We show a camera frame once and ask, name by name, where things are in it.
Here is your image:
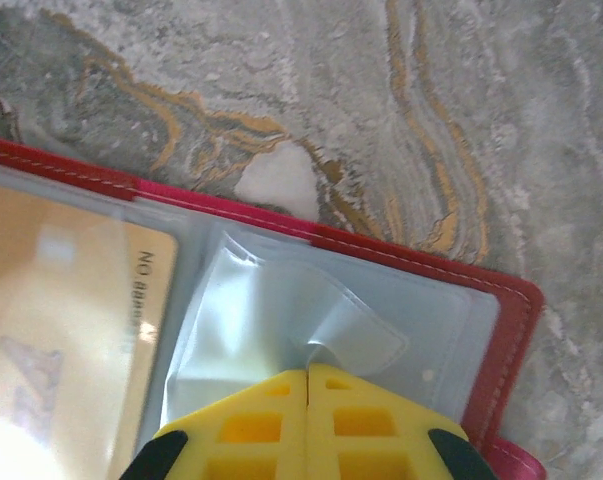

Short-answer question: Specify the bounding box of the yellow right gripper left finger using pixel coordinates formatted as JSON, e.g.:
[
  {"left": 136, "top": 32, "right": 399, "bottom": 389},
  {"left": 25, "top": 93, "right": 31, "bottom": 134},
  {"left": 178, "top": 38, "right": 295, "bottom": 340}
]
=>
[{"left": 125, "top": 367, "right": 308, "bottom": 480}]

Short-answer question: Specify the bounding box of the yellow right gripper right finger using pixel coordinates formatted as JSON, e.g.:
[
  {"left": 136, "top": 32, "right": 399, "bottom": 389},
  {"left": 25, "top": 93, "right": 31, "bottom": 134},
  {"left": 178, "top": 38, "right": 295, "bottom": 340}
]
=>
[{"left": 305, "top": 362, "right": 492, "bottom": 480}]

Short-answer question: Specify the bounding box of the red card holder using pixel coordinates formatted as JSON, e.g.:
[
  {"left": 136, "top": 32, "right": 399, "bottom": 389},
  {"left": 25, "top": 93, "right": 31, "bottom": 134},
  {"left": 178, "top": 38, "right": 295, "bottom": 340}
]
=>
[{"left": 0, "top": 133, "right": 548, "bottom": 480}]

